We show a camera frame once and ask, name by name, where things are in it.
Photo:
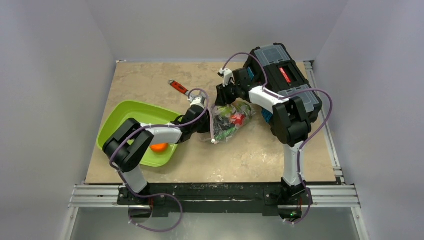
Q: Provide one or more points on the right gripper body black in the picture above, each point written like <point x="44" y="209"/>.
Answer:
<point x="224" y="95"/>

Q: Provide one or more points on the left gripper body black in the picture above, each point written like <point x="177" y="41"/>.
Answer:
<point x="204" y="125"/>

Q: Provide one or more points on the clear zip top bag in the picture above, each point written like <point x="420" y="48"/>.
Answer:
<point x="221" y="128"/>

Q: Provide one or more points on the orange fake tangerine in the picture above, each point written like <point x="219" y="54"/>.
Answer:
<point x="159" y="147"/>

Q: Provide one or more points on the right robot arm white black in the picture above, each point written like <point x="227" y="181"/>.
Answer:
<point x="289" y="122"/>

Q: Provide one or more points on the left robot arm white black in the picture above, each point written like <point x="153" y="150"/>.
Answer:
<point x="130" y="142"/>

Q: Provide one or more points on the red fake fruit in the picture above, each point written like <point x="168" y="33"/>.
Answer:
<point x="237" y="119"/>

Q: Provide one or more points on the black plastic toolbox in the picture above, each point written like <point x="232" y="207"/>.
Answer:
<point x="272" y="65"/>

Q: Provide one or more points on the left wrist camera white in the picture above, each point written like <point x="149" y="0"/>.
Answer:
<point x="198" y="101"/>

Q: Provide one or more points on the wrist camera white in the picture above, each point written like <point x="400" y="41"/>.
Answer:
<point x="198" y="101"/>
<point x="226" y="74"/>

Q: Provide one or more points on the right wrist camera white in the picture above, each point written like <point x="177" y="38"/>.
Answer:
<point x="226" y="74"/>

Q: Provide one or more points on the red handled adjustable wrench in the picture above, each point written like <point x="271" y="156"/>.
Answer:
<point x="180" y="88"/>

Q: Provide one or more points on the black mounting base rail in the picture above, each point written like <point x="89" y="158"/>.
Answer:
<point x="263" y="198"/>

